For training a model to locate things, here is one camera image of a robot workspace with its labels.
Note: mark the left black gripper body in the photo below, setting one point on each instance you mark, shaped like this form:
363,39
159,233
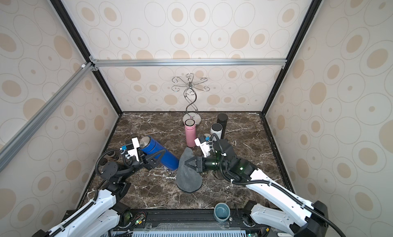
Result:
136,167

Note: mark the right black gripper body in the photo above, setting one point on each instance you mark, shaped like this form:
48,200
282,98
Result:
200,163

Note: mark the blue thermos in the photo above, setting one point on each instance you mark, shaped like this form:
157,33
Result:
149,146

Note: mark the grey wiping cloth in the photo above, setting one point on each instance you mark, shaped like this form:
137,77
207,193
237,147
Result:
187,179

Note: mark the white thermos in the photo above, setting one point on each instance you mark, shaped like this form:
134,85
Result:
217,129

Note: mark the pink thermos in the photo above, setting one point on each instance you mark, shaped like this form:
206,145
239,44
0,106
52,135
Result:
190,132

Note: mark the black thermos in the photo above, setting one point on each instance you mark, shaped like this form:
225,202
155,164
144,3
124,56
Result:
222,119

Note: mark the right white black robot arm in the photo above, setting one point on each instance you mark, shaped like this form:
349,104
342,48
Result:
295,215

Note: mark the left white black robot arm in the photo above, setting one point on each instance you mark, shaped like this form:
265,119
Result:
105,211

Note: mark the amber spice jar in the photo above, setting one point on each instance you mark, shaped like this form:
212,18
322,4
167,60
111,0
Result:
102,162

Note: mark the teal ceramic mug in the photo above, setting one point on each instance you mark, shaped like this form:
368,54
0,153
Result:
221,212

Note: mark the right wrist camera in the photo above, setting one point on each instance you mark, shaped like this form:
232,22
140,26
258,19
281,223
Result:
206,145

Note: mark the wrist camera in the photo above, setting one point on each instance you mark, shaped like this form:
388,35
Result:
206,145
130,150

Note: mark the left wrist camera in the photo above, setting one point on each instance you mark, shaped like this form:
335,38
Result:
130,150

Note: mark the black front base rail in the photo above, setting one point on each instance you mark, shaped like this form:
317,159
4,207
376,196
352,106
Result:
194,223

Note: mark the silver wire cup stand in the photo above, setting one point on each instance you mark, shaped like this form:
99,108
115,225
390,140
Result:
190,85

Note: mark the horizontal aluminium rail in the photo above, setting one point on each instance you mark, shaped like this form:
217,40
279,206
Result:
190,62

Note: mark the left diagonal aluminium rail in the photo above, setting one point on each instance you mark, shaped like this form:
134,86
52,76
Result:
17,142

